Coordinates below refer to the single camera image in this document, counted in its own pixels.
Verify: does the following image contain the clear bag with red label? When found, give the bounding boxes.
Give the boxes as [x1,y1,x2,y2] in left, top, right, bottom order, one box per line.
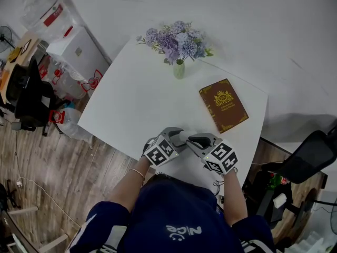
[19,0,81,43]

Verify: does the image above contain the navy blue shirt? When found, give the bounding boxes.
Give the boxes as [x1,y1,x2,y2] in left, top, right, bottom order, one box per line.
[65,174,277,253]

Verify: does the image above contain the wooden desk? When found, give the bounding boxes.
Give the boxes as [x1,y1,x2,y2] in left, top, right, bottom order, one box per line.
[0,31,41,104]

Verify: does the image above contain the purple artificial flowers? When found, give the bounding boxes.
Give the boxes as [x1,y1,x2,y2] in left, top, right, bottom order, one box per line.
[136,20,215,66]

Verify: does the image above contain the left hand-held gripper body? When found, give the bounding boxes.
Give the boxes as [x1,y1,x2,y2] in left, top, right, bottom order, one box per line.
[142,126,186,168]

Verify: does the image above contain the green bottle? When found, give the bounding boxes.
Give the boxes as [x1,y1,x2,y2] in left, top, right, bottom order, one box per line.
[266,172,289,191]

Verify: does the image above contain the white cable with plug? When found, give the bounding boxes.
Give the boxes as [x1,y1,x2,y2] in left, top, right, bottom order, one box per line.
[14,133,81,228]

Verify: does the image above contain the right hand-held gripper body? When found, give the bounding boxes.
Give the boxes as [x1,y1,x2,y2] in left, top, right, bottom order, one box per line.
[186,132,239,176]

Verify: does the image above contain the small white box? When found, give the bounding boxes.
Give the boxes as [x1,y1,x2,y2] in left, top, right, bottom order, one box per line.
[272,192,288,209]

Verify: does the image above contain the brown book with gold print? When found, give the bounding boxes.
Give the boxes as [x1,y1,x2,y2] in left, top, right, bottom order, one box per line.
[199,78,250,134]

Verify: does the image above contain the person's right forearm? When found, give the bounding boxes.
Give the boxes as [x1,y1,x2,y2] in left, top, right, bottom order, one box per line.
[222,167,249,227]

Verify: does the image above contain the thin bracelet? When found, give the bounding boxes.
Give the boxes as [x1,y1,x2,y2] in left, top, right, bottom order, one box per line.
[128,168,146,182]

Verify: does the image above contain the black standing fan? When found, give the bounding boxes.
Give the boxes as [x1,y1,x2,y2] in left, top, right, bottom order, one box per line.
[0,25,16,54]

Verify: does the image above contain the clear water bottle red label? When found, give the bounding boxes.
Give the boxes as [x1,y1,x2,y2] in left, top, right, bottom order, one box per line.
[49,108,93,143]

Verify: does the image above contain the clear bag with red print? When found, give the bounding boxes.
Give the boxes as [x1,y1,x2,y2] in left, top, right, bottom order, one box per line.
[38,53,104,100]

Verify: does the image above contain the black office chair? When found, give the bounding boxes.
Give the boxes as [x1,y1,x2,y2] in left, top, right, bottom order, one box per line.
[5,56,70,137]

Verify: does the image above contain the thin black cable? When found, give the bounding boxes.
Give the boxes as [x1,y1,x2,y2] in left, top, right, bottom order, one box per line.
[212,179,225,197]

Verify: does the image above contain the person's left forearm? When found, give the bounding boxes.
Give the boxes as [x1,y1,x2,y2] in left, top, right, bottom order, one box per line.
[108,155,154,213]

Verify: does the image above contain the pale green vase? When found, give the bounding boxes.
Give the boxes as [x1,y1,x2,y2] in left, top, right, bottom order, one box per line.
[172,60,186,80]

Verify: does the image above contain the black mesh chair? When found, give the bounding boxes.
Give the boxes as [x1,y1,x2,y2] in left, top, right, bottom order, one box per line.
[277,126,337,184]

